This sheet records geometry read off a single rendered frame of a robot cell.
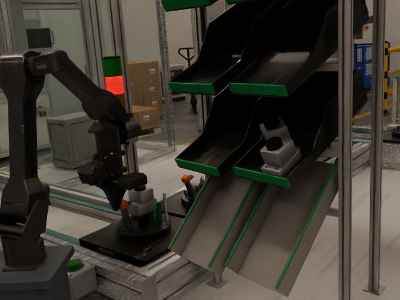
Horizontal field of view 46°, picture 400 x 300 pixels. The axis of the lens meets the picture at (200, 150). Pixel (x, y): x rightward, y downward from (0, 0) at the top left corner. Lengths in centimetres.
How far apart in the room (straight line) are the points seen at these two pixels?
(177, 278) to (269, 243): 27
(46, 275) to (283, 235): 45
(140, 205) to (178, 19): 1066
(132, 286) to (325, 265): 51
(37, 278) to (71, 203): 76
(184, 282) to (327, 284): 34
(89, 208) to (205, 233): 61
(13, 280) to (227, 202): 46
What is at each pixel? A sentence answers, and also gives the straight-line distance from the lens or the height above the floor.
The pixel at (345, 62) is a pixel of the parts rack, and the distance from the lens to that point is 89.
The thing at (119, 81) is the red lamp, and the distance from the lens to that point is 138.
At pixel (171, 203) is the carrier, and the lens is 145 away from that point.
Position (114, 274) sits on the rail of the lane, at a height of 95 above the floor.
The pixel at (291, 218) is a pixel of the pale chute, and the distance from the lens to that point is 97.
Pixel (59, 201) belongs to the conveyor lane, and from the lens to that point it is 171.
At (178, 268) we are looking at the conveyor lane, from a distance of 115.
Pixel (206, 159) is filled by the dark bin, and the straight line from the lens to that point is 99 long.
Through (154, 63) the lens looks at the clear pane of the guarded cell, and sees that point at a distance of 253.
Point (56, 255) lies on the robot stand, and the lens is 99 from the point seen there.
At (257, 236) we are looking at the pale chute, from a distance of 100.
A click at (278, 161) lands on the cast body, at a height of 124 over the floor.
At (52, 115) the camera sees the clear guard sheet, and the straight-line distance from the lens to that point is 172.
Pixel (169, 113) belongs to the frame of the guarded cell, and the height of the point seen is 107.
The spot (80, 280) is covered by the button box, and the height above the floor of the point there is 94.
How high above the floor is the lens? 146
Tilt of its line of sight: 14 degrees down
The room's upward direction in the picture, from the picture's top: 4 degrees counter-clockwise
